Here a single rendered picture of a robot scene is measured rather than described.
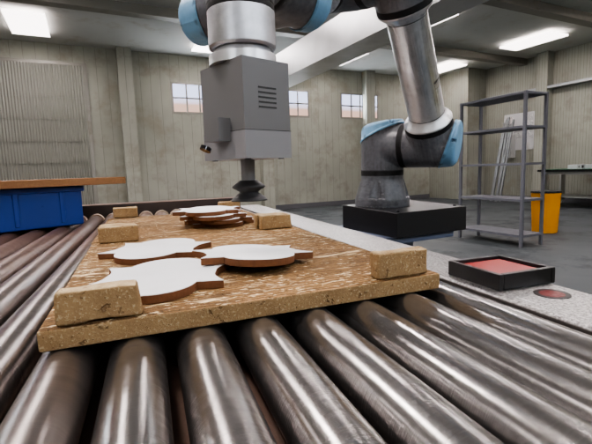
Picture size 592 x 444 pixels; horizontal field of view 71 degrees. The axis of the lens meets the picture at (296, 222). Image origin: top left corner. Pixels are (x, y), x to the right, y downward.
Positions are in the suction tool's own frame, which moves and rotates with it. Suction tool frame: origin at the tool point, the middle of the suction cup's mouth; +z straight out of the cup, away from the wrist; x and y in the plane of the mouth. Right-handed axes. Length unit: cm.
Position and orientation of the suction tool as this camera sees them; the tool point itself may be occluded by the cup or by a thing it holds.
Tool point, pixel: (249, 200)
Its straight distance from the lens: 49.0
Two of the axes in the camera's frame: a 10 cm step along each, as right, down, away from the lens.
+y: 6.7, 0.7, -7.4
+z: 0.3, 9.9, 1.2
